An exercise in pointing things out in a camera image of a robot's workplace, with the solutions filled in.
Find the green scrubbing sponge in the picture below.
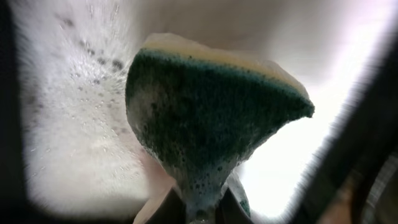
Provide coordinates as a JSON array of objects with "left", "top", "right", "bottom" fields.
[{"left": 125, "top": 33, "right": 315, "bottom": 223}]

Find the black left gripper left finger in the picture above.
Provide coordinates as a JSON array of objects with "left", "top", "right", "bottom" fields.
[{"left": 145, "top": 188, "right": 186, "bottom": 224}]

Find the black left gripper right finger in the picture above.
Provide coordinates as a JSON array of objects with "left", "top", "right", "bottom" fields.
[{"left": 216, "top": 189, "right": 254, "bottom": 224}]

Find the black rectangular foam tray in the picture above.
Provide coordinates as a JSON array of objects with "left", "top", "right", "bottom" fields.
[{"left": 6, "top": 0, "right": 397, "bottom": 223}]

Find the round black serving tray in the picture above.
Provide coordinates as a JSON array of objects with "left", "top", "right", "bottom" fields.
[{"left": 359, "top": 152, "right": 397, "bottom": 224}]

